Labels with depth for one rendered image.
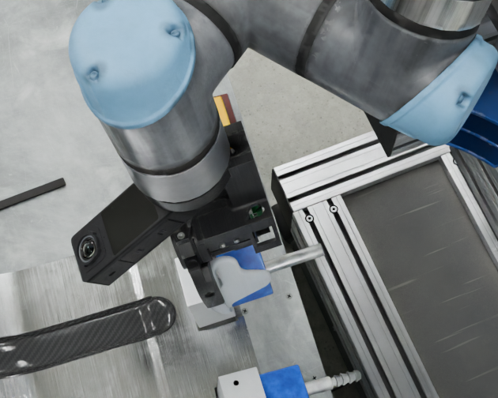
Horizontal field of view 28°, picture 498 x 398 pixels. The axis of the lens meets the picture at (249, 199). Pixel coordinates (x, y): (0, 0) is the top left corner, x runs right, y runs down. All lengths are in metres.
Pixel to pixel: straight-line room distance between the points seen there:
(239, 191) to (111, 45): 0.20
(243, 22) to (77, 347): 0.43
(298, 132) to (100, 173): 0.96
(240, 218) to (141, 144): 0.15
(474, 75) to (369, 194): 1.13
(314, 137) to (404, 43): 1.41
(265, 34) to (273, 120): 1.38
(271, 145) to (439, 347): 0.57
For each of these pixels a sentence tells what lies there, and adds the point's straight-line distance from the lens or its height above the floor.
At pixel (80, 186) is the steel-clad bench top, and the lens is 1.10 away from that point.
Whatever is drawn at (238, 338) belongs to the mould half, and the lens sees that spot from 0.94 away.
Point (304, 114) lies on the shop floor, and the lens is 2.03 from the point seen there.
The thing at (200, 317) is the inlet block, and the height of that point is 0.92.
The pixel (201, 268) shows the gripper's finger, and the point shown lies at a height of 1.05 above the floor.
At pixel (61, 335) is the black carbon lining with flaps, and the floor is 0.88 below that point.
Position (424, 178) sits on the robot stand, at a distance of 1.76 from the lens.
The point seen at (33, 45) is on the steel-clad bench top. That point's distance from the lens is 1.19.
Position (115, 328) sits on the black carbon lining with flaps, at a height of 0.88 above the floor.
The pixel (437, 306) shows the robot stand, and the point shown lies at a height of 0.21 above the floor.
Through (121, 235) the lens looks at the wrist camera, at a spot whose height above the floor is 1.09.
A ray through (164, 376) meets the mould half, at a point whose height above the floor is 0.89.
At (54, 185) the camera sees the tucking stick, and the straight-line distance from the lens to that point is 1.10.
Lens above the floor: 1.80
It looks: 67 degrees down
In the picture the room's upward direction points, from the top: 1 degrees clockwise
